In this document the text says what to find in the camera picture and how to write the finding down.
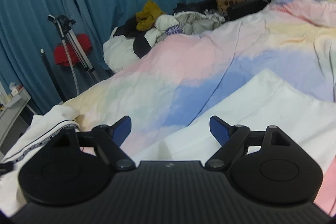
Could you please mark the red cloth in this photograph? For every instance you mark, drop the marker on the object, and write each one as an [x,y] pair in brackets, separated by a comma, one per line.
[60,53]

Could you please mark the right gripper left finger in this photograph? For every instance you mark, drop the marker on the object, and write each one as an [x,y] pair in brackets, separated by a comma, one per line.
[107,140]

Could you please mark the black pole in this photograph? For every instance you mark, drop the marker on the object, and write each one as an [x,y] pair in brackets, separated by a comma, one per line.
[52,76]

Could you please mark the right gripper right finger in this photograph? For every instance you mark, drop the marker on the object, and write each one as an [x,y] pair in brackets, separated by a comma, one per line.
[234,140]

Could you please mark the silver tripod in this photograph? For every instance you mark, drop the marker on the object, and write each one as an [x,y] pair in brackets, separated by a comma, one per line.
[69,42]

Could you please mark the black bag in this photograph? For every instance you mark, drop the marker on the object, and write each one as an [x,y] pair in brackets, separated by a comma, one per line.
[245,8]

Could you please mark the pastel rainbow duvet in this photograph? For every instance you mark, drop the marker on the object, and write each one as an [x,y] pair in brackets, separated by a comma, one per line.
[184,76]

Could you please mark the mustard yellow garment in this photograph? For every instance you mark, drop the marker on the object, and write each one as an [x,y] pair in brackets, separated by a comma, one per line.
[147,17]

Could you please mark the grey white clothes pile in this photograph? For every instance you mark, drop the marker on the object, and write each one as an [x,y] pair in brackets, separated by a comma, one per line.
[188,23]

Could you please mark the white desk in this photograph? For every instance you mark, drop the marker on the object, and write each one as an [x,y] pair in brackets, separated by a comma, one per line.
[13,126]

